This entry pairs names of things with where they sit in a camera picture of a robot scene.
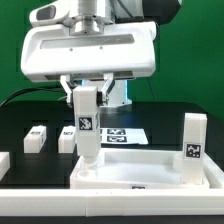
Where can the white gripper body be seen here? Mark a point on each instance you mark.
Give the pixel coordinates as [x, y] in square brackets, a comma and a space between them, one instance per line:
[125, 50]

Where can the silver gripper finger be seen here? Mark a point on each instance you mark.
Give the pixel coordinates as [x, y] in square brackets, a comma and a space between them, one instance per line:
[103, 94]
[65, 81]

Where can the white desk top tray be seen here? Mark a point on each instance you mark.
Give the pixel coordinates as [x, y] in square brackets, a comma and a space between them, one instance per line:
[133, 168]

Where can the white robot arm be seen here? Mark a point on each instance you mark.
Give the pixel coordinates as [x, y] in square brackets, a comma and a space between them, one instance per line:
[91, 16]

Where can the fiducial marker sheet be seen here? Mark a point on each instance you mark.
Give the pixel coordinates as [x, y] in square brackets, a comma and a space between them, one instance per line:
[123, 136]

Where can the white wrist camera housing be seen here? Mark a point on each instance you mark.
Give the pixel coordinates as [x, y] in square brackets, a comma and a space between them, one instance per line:
[50, 14]

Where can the white left barrier wall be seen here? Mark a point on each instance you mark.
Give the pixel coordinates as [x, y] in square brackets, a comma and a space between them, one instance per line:
[4, 163]

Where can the white barrier wall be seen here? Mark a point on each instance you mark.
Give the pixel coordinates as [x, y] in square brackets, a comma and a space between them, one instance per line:
[4, 163]
[111, 202]
[213, 173]

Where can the white front barrier wall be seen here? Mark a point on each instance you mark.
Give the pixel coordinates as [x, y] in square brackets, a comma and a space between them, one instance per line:
[111, 202]

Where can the white right barrier wall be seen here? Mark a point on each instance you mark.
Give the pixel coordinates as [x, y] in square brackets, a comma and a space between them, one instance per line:
[213, 173]

